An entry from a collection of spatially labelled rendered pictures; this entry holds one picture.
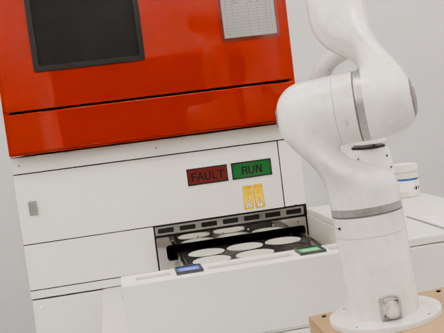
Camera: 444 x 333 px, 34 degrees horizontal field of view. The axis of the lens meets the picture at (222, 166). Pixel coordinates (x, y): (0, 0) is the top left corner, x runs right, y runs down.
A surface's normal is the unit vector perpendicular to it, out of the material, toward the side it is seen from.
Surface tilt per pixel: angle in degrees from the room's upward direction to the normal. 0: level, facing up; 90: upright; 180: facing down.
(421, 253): 90
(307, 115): 83
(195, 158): 90
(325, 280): 90
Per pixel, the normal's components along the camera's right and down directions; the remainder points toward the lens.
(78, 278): 0.15, 0.06
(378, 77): -0.28, -0.38
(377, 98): -0.24, -0.02
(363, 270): -0.54, 0.14
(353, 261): -0.70, 0.17
